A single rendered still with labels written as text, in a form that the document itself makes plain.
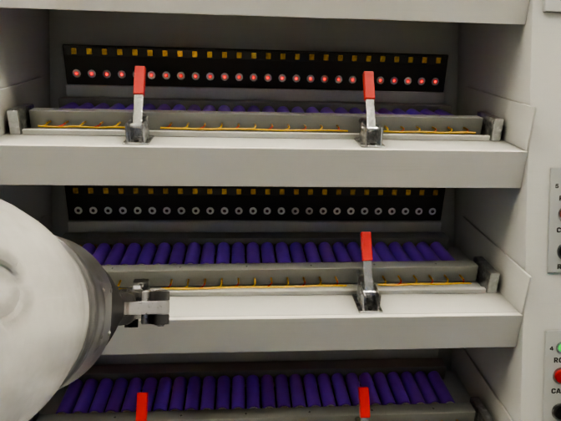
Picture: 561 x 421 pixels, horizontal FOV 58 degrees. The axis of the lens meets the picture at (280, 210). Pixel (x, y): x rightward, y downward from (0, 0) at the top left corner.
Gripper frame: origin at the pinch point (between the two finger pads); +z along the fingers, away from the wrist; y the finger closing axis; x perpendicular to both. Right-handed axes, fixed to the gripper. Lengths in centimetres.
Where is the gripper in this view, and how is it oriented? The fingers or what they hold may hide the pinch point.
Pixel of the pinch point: (121, 304)
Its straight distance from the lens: 52.7
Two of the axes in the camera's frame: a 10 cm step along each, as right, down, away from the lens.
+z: -0.8, 1.6, 9.8
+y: 10.0, 0.0, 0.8
